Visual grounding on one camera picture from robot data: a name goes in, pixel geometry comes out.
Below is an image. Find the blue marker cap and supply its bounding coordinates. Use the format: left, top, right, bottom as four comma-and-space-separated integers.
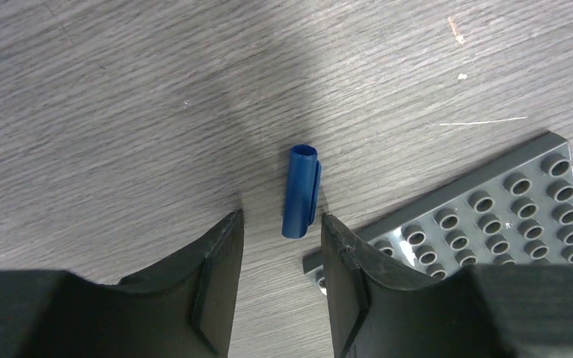
281, 144, 322, 239

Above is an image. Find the grey lego baseplate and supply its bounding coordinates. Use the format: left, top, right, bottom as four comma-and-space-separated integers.
302, 131, 573, 296

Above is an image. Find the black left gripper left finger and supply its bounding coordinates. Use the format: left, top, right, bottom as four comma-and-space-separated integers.
0, 210, 245, 357

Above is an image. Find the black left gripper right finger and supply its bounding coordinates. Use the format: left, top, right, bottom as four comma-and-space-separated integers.
321, 214, 573, 357

